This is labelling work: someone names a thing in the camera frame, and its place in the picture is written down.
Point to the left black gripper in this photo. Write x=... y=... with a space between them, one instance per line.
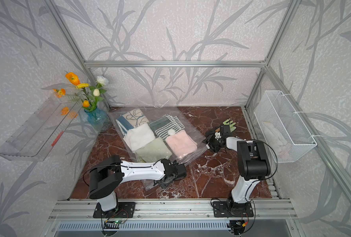
x=165 y=186

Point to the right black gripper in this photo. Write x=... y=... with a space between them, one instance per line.
x=209 y=139

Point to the light green towel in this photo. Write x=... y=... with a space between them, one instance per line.
x=154 y=151

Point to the pink towel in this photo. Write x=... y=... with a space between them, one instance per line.
x=181 y=144

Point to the clear plastic vacuum bag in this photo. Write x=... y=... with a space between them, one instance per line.
x=154 y=133

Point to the green white striped towel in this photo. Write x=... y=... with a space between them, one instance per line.
x=162 y=125

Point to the blue patterned towel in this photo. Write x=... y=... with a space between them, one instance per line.
x=131 y=119

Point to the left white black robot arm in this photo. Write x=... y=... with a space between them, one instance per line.
x=110 y=173

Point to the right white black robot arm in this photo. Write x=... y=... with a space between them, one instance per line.
x=252 y=162

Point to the white round bag valve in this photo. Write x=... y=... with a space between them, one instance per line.
x=171 y=132

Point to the white cloth in basket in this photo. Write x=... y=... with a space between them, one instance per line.
x=275 y=139

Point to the blue glass vase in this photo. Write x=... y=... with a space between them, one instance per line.
x=99 y=119

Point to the orange white artificial flowers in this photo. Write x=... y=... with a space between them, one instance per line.
x=90 y=94

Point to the red clip on shelf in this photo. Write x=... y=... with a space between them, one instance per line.
x=57 y=139

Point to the green garden fork wooden handle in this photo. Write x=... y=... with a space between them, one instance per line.
x=231 y=124

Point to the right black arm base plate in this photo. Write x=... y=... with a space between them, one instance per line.
x=230 y=208

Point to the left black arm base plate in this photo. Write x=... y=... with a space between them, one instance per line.
x=123 y=210

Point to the white wire mesh basket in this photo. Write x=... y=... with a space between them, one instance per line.
x=275 y=107

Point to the aluminium front rail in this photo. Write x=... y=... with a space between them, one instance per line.
x=171 y=209

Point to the aluminium cage frame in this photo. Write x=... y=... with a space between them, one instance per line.
x=336 y=170

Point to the clear acrylic wall shelf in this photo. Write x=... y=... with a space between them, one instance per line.
x=32 y=141

